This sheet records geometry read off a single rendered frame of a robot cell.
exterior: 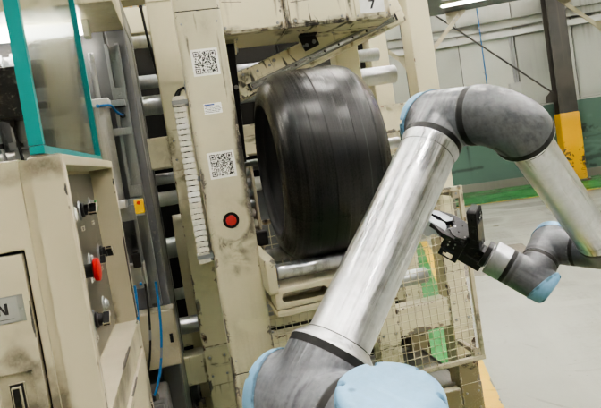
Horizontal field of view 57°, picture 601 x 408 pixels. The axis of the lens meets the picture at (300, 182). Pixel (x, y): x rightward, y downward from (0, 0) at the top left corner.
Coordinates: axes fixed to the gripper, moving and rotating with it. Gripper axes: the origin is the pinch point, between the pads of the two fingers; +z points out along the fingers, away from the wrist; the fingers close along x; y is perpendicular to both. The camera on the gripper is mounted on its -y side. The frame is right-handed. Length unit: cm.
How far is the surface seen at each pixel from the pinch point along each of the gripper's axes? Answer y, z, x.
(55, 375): -21, 21, -96
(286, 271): 23.3, 23.4, -23.5
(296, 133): -11.9, 35.5, -12.6
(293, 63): 2, 70, 41
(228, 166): 7, 52, -16
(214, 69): -13, 68, -7
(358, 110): -17.3, 26.5, 2.0
